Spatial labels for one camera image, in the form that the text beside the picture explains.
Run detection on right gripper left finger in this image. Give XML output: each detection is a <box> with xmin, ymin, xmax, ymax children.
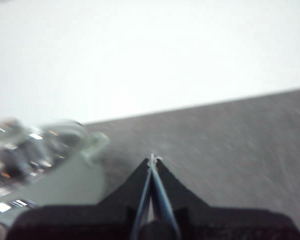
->
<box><xmin>6</xmin><ymin>157</ymin><xmax>153</xmax><ymax>240</ymax></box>

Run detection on pale green electric cooking pot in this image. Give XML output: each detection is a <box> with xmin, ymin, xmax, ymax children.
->
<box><xmin>0</xmin><ymin>131</ymin><xmax>111</xmax><ymax>227</ymax></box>

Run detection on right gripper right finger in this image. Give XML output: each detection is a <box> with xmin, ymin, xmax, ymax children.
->
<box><xmin>152</xmin><ymin>156</ymin><xmax>300</xmax><ymax>240</ymax></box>

